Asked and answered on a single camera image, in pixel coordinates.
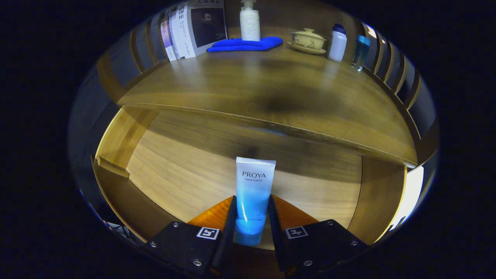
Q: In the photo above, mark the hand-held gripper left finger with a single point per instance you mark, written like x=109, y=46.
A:
x=230, y=232

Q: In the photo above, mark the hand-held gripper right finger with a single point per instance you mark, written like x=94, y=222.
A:
x=274, y=232

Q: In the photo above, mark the blue and white tube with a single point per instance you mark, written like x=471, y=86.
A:
x=254, y=186

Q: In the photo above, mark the brown wooden drawer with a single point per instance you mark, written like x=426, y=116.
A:
x=186, y=174

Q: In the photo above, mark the wooden countertop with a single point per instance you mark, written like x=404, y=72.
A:
x=252, y=81

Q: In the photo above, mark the brown wooden cabinet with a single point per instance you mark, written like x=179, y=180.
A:
x=279, y=15

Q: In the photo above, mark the blue folded cloth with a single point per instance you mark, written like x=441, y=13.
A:
x=244, y=44

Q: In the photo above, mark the yellow lidded teacup with saucer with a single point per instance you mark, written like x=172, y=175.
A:
x=308, y=40

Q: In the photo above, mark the white bottle with blue cap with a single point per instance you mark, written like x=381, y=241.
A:
x=337, y=44

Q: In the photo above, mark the clear blue bottle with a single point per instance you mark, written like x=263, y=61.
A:
x=360, y=52

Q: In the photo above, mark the purple book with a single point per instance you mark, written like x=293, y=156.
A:
x=167, y=38

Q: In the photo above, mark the white book with dark portrait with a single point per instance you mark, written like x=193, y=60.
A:
x=205, y=27

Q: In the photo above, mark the white pump bottle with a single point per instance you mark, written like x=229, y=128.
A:
x=250, y=25

